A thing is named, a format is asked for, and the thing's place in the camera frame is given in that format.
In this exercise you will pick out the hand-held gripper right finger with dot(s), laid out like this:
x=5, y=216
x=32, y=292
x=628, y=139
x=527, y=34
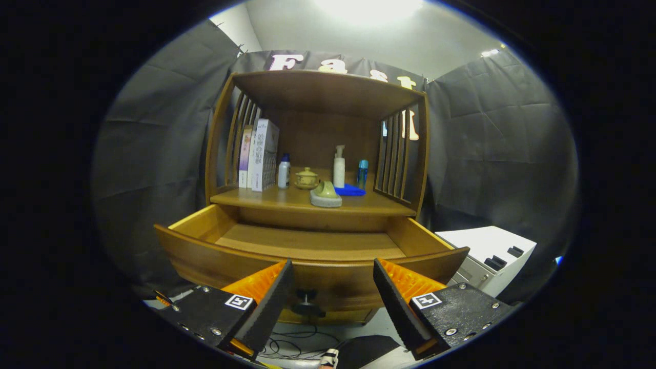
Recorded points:
x=395, y=307

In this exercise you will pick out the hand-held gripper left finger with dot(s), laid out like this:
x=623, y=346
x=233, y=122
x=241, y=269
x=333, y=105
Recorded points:
x=270, y=307

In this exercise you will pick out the wooden drawer with black knob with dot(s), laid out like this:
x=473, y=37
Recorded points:
x=318, y=241

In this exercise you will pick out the green scrub brush grey pad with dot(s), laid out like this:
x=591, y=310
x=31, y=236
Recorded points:
x=325, y=199

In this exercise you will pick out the white metal cabinet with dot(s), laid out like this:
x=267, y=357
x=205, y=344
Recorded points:
x=487, y=246

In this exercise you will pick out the wooden countertop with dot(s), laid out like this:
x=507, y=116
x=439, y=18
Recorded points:
x=287, y=197

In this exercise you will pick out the wooden cabinet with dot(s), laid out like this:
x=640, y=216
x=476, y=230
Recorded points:
x=328, y=92

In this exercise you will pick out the dark cloth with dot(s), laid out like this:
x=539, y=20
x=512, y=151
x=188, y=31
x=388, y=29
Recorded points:
x=369, y=351

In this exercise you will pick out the orange black tool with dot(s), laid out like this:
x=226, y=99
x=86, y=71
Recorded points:
x=164, y=299

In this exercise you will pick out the folded blue cloth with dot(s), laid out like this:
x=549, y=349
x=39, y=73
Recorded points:
x=354, y=191

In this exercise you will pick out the yellow saucer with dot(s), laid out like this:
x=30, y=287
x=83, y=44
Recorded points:
x=302, y=187

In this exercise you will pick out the white bottle with blue cap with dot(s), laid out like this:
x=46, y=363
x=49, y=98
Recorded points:
x=283, y=174

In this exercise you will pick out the yellow lidded teacup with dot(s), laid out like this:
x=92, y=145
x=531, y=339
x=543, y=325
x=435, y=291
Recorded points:
x=306, y=177

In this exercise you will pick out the clear blue bottle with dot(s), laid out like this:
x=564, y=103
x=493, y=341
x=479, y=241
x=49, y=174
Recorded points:
x=363, y=174

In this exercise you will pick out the white pump bottle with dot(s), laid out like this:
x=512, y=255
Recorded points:
x=339, y=171

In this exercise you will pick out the thick white book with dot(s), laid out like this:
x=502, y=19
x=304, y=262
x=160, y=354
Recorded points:
x=264, y=154

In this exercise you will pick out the pink purple book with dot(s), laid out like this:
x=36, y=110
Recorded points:
x=245, y=154

